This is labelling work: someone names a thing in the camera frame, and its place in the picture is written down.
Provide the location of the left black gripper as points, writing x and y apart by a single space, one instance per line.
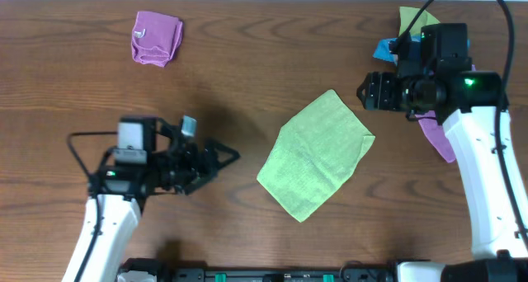
199 171

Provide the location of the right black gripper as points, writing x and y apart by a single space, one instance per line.
378 91

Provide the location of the light green cloth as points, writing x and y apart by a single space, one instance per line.
315 153

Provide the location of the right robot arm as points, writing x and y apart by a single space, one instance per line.
436 74

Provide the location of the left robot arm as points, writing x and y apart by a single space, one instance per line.
117 193

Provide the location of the blue cloth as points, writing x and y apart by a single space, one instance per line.
382 51

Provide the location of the purple crumpled cloth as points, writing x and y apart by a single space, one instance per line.
436 135

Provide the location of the folded purple cloth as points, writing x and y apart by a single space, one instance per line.
155 38

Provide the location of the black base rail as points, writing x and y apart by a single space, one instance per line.
140 269

